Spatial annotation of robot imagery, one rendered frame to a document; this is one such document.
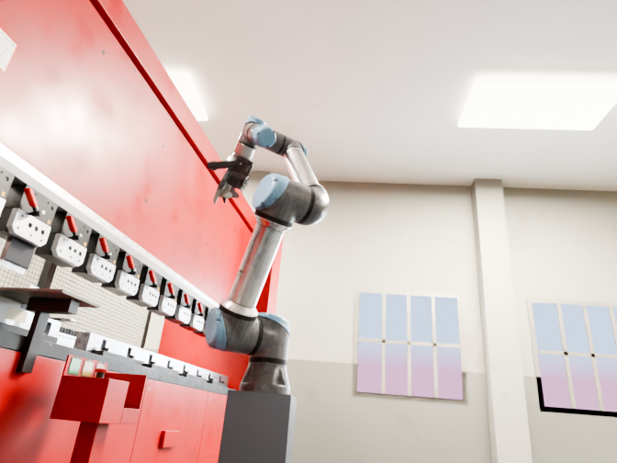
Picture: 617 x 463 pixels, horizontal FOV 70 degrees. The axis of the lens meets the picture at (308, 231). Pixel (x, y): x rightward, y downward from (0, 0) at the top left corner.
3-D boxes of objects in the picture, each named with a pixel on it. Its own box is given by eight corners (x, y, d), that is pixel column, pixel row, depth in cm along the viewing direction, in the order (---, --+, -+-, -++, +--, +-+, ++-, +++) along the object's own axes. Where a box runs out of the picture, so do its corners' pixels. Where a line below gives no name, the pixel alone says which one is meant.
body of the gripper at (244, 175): (240, 191, 165) (252, 161, 164) (218, 182, 165) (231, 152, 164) (244, 191, 173) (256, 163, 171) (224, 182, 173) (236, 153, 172)
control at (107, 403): (98, 423, 123) (115, 356, 131) (49, 418, 127) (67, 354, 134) (136, 423, 141) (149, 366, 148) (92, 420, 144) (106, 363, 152)
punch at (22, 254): (2, 265, 137) (12, 236, 141) (-4, 265, 137) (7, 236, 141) (26, 275, 146) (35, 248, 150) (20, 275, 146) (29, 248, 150)
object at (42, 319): (49, 374, 123) (72, 299, 132) (5, 370, 126) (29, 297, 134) (59, 375, 127) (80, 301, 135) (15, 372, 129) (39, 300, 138)
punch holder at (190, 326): (192, 326, 262) (196, 299, 268) (179, 325, 263) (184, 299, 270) (202, 331, 275) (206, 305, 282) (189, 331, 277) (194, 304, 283)
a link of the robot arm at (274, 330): (295, 361, 134) (298, 317, 139) (256, 355, 127) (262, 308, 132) (274, 363, 143) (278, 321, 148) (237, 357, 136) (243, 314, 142)
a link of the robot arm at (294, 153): (348, 213, 131) (308, 137, 168) (319, 201, 126) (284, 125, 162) (327, 242, 136) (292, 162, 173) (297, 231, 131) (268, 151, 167)
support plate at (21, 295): (61, 292, 125) (62, 288, 125) (-17, 289, 130) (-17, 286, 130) (99, 308, 141) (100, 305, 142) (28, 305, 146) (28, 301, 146)
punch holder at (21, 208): (10, 231, 136) (28, 183, 142) (-14, 230, 137) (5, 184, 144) (44, 248, 149) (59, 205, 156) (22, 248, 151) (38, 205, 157)
